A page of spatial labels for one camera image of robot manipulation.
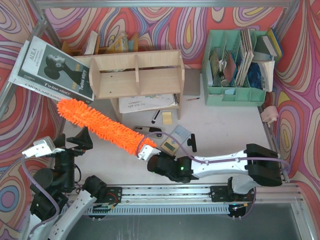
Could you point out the aluminium mounting rail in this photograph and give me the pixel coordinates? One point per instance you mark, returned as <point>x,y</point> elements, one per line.
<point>200,193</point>

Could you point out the white book under top book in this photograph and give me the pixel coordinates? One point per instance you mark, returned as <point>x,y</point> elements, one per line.
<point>17,80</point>

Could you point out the mint green desk organizer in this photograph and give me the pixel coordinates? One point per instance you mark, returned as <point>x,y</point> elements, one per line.
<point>218,43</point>

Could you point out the blue yellow book in organizer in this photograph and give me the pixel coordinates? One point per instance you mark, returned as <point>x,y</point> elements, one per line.
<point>272,44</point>

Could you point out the wooden bookshelf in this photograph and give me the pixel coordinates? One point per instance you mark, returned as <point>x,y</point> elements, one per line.
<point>117,75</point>

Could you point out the spiral notebook under shelf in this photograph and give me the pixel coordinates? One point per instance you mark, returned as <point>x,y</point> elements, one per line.
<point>146,103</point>

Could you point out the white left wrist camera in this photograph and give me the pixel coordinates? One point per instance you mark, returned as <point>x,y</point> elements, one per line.
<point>42,147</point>

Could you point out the yellow sticky notes pad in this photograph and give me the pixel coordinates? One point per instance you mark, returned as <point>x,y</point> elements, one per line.
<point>167,117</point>

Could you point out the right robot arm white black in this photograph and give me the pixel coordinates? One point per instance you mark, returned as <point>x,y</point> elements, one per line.
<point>249,168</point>

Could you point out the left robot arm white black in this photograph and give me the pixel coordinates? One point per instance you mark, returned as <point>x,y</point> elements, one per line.
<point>50,186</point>

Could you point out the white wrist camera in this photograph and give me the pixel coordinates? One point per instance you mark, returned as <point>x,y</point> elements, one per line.
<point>147,152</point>
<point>42,147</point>

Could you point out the orange chenille duster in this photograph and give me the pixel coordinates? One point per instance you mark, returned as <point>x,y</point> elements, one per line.
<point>82,115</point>

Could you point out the open white book in organizer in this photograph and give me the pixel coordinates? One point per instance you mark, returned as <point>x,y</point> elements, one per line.
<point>267,74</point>

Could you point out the silver black stapler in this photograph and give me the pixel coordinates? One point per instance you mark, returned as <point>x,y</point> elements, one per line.
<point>147,130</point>

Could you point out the black white Twins story book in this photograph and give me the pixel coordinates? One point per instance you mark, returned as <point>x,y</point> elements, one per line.
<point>55,70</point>

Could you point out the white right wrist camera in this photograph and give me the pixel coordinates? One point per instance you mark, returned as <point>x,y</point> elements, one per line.
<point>147,152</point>

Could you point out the small calculator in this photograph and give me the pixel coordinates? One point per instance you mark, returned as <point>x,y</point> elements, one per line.
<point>178,136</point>

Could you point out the black white marker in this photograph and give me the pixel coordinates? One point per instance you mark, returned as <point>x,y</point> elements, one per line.
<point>156,116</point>

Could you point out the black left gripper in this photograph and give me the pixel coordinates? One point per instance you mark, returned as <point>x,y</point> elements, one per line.
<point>70,151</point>

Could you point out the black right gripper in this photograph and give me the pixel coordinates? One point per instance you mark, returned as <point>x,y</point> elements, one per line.
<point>155,163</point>

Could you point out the stack of thin beige books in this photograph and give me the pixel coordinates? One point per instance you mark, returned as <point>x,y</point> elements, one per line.
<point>244,57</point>

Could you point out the pink pig figurine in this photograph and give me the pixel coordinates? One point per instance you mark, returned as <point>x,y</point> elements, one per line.
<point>269,115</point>

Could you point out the red booklet in organizer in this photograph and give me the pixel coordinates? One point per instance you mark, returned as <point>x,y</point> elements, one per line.
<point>229,70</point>

